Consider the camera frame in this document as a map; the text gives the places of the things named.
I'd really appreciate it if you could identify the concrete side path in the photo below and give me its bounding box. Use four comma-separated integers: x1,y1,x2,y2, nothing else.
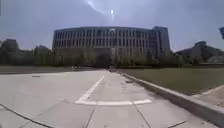
191,84,224,108

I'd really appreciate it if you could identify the grey concrete kerb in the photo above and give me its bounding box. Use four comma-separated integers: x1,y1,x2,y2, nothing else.
116,70,224,126

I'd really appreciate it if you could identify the green grass lawn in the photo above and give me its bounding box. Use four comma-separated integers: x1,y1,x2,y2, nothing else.
118,67,224,96

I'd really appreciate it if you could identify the row of trees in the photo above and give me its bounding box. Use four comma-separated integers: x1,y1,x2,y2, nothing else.
0,38,224,69

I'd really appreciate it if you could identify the white painted line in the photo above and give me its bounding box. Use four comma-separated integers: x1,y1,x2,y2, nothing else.
74,75,153,107

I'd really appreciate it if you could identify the large curved multi-storey building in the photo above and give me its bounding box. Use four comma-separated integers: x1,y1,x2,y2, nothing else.
51,25,171,66

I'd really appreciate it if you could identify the distant low building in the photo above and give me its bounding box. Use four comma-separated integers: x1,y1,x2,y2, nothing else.
174,40,224,64

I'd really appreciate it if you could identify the tall glass building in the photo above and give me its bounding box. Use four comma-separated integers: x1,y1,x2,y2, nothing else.
218,26,224,40

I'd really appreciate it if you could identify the dark grass strip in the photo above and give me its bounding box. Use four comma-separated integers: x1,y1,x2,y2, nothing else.
0,65,98,75

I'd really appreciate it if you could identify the grey concrete slab pavement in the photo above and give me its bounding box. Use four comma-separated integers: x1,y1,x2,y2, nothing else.
0,69,224,128

